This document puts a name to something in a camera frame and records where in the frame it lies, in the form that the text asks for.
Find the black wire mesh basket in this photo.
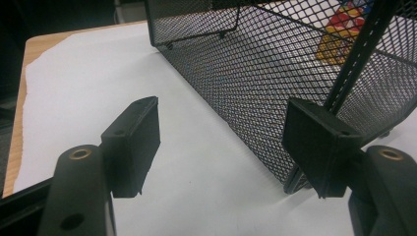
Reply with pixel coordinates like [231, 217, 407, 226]
[144, 0, 417, 195]

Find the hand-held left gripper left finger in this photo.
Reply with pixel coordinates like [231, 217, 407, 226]
[36, 95, 161, 236]

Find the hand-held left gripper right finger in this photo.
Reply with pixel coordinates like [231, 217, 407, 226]
[281, 97, 417, 236]

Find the red and yellow packet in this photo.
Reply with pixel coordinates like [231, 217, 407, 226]
[315, 1, 373, 66]

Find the white paper sheet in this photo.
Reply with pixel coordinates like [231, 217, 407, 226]
[13, 22, 417, 236]

